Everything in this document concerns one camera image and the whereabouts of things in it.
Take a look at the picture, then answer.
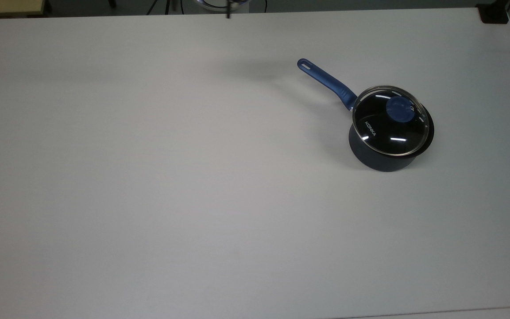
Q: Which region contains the glass lid with blue knob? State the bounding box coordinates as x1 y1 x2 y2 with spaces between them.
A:
352 85 429 157

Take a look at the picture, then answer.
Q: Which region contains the light wooden table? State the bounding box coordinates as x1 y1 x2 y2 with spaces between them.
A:
0 0 46 19

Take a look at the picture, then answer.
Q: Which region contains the black table clamp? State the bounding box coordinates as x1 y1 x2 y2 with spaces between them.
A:
476 3 510 25

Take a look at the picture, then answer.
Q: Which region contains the dark saucepan with blue handle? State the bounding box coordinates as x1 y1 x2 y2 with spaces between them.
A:
297 58 435 173

